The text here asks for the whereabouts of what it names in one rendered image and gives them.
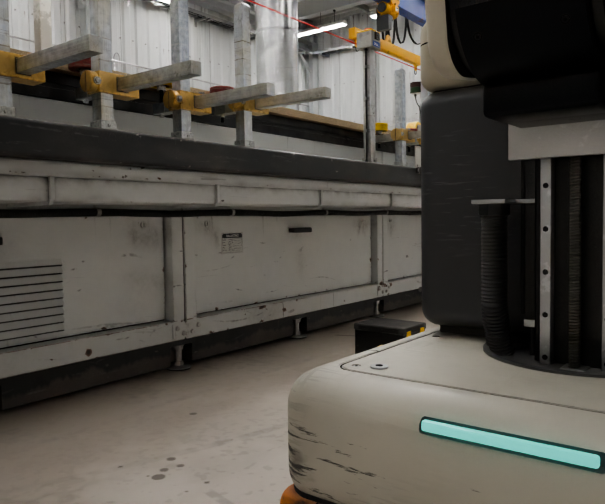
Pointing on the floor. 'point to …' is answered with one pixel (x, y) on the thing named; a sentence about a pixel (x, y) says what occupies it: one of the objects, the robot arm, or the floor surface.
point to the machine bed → (165, 265)
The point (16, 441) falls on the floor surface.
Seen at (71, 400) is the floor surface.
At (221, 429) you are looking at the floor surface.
